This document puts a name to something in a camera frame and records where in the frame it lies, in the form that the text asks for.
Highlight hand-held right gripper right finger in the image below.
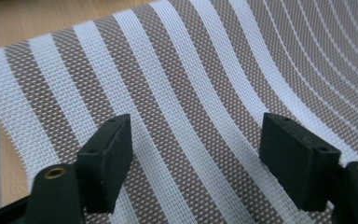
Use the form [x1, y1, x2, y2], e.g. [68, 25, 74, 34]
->
[258, 112, 343, 213]

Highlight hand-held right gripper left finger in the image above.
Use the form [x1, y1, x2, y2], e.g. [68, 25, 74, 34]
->
[75, 113, 134, 215]

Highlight brown white striped woven placemat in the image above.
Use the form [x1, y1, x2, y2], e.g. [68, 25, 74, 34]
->
[0, 0, 358, 224]

